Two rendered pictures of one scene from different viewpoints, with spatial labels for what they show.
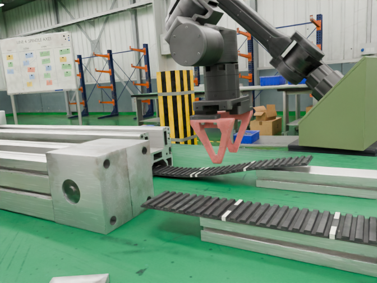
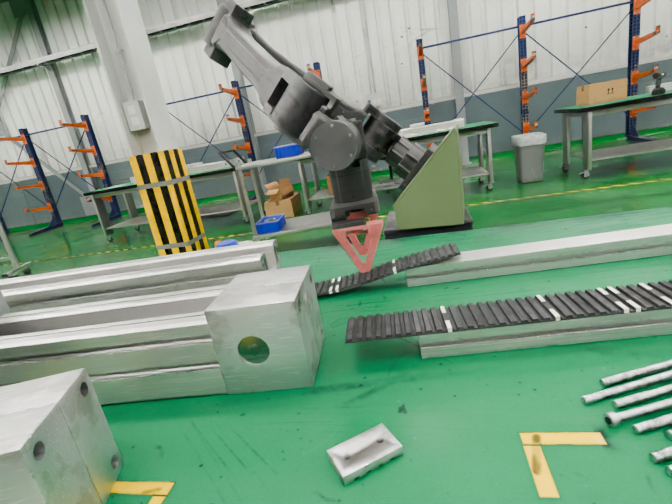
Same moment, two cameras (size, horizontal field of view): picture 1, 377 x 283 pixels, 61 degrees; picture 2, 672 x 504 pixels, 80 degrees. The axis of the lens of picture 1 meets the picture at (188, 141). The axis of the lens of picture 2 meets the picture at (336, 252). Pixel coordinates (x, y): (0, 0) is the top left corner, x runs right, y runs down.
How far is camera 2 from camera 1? 0.20 m
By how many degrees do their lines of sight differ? 22
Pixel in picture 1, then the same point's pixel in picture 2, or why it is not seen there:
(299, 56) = (378, 132)
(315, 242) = (540, 327)
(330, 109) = (426, 186)
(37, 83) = not seen: outside the picture
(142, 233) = (351, 371)
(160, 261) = (408, 392)
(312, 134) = (411, 215)
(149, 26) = (84, 88)
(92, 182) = (288, 332)
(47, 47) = not seen: outside the picture
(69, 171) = (249, 326)
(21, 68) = not seen: outside the picture
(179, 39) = (322, 140)
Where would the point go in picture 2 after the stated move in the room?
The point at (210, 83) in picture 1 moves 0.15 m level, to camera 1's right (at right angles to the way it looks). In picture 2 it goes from (344, 184) to (433, 163)
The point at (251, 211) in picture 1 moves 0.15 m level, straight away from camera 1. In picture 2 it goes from (467, 315) to (407, 273)
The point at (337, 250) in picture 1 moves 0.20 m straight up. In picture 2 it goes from (556, 329) to (553, 118)
